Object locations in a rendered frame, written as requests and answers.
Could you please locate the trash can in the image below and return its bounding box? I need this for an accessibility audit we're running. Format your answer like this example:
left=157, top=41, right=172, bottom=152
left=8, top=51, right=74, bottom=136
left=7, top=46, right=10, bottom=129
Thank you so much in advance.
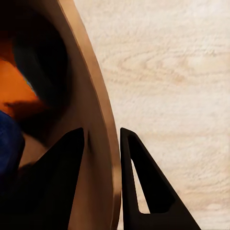
left=0, top=0, right=122, bottom=230

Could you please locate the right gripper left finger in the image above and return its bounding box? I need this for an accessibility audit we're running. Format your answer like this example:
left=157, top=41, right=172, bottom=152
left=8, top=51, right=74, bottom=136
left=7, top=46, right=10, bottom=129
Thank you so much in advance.
left=0, top=127, right=84, bottom=230

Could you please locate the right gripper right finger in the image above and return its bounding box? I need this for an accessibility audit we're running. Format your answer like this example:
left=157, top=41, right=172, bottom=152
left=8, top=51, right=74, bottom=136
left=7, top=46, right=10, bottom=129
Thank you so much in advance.
left=120, top=128, right=201, bottom=230

